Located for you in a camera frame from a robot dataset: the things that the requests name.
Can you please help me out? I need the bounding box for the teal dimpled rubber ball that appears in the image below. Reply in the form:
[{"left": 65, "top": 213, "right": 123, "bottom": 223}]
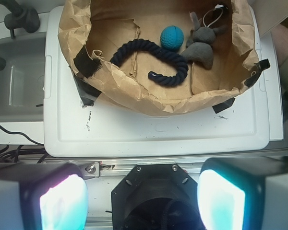
[{"left": 160, "top": 25, "right": 184, "bottom": 51}]

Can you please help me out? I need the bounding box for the black clamp fixture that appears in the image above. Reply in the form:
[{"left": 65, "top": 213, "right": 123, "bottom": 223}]
[{"left": 1, "top": 0, "right": 40, "bottom": 39}]

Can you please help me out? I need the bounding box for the aluminium extrusion rail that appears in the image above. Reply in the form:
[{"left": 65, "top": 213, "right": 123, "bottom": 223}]
[{"left": 43, "top": 156, "right": 207, "bottom": 177}]

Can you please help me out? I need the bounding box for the crumpled brown paper bag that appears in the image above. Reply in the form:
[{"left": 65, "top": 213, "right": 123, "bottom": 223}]
[{"left": 58, "top": 0, "right": 259, "bottom": 116}]

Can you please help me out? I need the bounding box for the black robot arm base mount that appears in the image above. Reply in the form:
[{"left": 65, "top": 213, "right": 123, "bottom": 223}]
[{"left": 111, "top": 164, "right": 205, "bottom": 230}]

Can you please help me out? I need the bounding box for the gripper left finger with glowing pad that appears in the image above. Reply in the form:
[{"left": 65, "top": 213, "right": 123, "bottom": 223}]
[{"left": 0, "top": 163, "right": 88, "bottom": 230}]

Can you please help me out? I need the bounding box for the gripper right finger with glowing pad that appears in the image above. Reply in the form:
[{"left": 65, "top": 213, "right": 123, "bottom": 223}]
[{"left": 197, "top": 157, "right": 288, "bottom": 230}]

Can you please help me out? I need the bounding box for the clear plastic storage tub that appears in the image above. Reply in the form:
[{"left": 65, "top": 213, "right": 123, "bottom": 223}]
[{"left": 0, "top": 33, "right": 46, "bottom": 122}]

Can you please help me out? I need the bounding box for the grey plush mouse toy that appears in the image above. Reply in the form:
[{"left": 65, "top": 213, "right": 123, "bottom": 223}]
[{"left": 180, "top": 12, "right": 227, "bottom": 69}]

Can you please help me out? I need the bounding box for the black cable on table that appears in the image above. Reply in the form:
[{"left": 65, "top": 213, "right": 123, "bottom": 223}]
[{"left": 0, "top": 118, "right": 44, "bottom": 145}]

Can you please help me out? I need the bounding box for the dark blue twisted rope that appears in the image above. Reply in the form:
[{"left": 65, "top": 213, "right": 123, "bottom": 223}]
[{"left": 110, "top": 40, "right": 189, "bottom": 87}]

